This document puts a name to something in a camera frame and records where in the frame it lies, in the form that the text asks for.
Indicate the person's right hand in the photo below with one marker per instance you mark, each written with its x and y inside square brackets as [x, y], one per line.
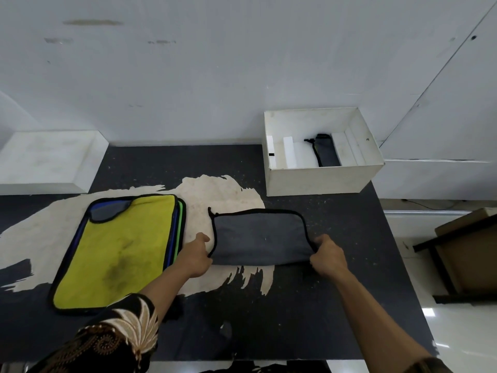
[330, 258]

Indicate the person's left hand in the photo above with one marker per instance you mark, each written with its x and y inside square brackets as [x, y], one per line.
[194, 258]

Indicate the yellow grey cloth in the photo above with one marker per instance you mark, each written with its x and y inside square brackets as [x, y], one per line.
[326, 151]
[260, 236]

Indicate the white box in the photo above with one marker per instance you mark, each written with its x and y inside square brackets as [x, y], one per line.
[318, 180]

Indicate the stack of microfibre cloths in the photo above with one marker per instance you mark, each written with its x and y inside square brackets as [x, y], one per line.
[112, 248]

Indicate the person's left forearm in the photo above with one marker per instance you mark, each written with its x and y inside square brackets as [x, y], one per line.
[167, 287]

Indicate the person's right forearm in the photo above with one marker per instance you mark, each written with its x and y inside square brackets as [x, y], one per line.
[376, 326]

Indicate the person's patterned left sleeve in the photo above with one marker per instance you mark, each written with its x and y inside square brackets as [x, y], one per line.
[105, 341]

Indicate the person's patterned sleeve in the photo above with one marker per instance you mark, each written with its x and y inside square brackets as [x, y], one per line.
[105, 341]
[433, 367]

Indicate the person's dark trousers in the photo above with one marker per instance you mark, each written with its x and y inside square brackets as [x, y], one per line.
[272, 368]

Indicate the person's patterned right sleeve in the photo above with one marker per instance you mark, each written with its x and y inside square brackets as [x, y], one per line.
[433, 367]

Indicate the white flat box lid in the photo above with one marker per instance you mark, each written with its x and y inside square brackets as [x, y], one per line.
[46, 159]

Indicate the metal floor rail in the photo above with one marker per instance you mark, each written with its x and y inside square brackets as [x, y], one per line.
[427, 213]

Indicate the black stool frame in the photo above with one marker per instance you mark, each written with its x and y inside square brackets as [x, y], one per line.
[442, 268]

